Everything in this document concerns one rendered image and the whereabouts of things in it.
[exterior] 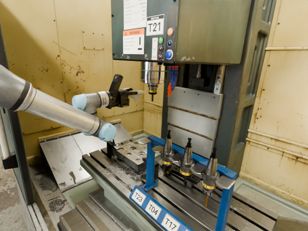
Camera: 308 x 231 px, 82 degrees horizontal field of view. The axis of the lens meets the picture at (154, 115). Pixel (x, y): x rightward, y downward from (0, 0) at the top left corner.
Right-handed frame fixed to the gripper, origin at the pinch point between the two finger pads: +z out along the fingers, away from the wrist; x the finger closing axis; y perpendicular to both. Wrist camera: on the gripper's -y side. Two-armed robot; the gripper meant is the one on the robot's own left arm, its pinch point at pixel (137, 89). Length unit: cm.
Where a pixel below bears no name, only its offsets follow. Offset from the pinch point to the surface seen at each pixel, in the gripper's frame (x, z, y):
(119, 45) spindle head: -4.7, -7.7, -22.9
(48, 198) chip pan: -46, -45, 79
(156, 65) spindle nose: 6.6, 7.8, -13.4
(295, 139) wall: 67, 93, 38
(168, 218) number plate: 39, -15, 51
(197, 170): 47, -9, 24
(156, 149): 24.7, -9.2, 24.3
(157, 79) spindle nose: 7.2, 8.5, -6.0
